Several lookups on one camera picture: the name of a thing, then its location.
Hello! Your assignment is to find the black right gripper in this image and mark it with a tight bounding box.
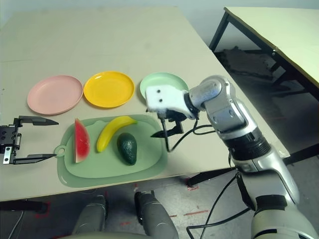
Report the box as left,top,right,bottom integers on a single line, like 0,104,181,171
150,109,191,138

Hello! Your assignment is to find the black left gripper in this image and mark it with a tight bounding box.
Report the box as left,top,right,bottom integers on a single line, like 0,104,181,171
0,115,60,165

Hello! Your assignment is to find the red watermelon slice toy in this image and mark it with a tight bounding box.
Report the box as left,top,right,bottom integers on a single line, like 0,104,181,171
73,118,91,164

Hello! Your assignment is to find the dark green toy avocado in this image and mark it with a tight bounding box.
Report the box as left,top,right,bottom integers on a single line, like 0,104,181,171
117,132,138,165

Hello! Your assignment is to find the yellow toy banana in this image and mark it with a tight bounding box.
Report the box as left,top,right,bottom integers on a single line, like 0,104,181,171
96,116,139,153

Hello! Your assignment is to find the pink plastic plate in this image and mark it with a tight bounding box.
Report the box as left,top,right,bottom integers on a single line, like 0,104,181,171
26,74,84,116

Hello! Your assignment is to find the mint green plastic plate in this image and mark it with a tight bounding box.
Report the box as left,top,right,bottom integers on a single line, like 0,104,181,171
139,72,189,107

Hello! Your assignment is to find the black table foot bar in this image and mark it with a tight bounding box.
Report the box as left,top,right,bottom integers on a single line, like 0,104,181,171
186,138,319,188
0,200,49,213

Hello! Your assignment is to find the green cutting board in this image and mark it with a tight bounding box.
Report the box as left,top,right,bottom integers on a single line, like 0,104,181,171
54,114,168,188

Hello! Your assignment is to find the yellow plastic plate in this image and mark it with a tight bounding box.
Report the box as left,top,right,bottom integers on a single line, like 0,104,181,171
83,71,136,110

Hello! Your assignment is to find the grey robot right leg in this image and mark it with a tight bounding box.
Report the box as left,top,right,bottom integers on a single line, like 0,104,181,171
134,190,179,239

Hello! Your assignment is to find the grey robot leg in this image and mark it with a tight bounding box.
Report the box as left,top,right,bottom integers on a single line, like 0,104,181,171
71,195,108,235
134,190,179,239

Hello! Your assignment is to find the grey robot left leg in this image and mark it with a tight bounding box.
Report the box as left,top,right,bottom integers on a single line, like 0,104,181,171
71,195,108,235

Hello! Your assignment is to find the grey robot torso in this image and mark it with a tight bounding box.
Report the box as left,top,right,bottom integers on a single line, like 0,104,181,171
56,230,152,239

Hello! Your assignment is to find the black-framed side table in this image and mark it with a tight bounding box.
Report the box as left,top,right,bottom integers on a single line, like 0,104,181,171
208,6,319,107

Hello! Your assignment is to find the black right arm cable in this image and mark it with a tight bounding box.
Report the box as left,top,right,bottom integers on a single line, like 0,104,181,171
160,117,258,239

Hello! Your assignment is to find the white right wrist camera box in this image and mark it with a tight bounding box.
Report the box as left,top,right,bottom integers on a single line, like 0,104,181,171
145,84,198,120

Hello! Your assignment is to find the thin white floor cable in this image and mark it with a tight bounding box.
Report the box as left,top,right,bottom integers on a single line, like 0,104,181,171
8,211,25,239

